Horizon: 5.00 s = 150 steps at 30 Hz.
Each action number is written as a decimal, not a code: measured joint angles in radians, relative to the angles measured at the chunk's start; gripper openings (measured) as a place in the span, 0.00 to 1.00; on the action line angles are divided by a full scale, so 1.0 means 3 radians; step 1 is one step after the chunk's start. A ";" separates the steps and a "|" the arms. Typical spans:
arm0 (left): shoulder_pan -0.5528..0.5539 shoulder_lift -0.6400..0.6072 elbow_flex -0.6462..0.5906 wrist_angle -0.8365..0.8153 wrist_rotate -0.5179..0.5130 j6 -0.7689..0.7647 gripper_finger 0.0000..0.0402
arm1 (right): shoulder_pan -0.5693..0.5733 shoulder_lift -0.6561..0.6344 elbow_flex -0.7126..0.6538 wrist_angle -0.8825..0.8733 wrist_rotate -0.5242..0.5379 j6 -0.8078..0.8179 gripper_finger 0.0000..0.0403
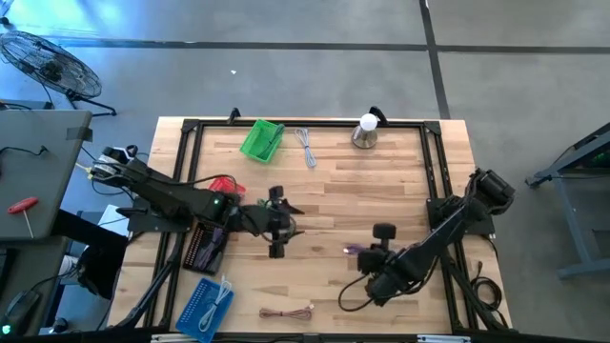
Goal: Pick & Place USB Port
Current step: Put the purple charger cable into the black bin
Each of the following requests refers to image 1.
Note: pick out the white bulb brass lamp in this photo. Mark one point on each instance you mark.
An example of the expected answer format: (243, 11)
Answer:
(366, 131)

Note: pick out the black plastic basket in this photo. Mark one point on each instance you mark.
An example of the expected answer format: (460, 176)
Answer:
(191, 248)

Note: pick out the black clamp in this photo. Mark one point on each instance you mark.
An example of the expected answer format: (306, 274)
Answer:
(379, 114)
(233, 114)

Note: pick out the white paper sheet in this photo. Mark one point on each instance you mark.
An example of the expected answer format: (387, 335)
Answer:
(112, 216)

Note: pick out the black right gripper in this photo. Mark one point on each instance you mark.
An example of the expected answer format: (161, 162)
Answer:
(383, 231)

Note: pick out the blue plastic basket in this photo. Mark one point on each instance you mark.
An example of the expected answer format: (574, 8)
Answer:
(190, 309)

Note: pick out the red plastic basket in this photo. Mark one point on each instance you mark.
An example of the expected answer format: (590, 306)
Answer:
(224, 185)

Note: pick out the yellow power plug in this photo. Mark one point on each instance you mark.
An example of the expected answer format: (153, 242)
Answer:
(87, 172)

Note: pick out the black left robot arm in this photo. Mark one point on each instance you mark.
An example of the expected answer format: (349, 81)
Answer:
(167, 195)

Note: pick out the blue-grey metal cart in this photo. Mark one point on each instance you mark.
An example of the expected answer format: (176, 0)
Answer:
(576, 200)

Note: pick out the grey side table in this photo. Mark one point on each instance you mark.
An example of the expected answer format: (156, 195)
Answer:
(38, 176)

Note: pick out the dark grey desk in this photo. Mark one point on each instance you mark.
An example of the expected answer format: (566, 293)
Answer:
(28, 267)

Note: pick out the black computer mouse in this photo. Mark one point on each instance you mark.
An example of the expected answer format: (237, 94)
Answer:
(21, 305)

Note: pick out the black aluminium table frame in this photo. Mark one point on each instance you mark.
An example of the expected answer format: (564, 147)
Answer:
(310, 123)

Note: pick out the green plastic basket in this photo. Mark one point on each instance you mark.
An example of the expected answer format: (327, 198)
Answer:
(252, 143)

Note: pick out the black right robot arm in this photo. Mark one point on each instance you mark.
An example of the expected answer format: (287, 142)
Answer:
(429, 248)

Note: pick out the black floor fan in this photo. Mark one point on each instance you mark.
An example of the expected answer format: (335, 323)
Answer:
(50, 66)

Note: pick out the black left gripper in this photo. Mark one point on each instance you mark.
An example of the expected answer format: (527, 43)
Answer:
(274, 221)

